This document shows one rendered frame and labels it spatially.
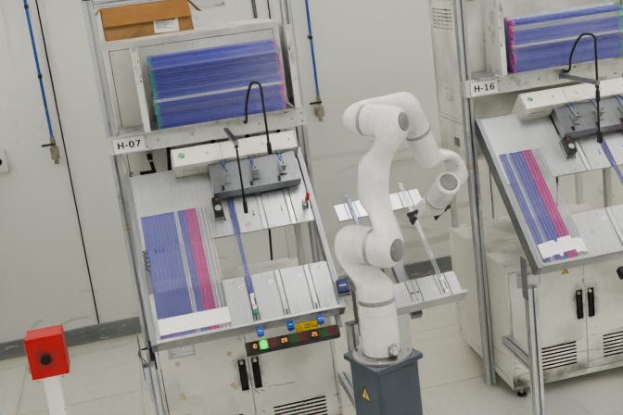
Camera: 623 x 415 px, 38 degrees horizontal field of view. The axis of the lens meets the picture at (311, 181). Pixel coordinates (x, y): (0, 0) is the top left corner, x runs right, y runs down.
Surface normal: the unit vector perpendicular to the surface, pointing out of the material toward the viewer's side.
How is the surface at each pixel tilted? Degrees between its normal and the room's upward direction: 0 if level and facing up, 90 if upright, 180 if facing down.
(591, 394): 0
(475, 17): 90
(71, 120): 90
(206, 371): 90
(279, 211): 45
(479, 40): 90
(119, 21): 80
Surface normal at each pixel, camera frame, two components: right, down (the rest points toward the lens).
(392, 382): 0.53, 0.15
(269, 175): 0.07, -0.53
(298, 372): 0.22, 0.22
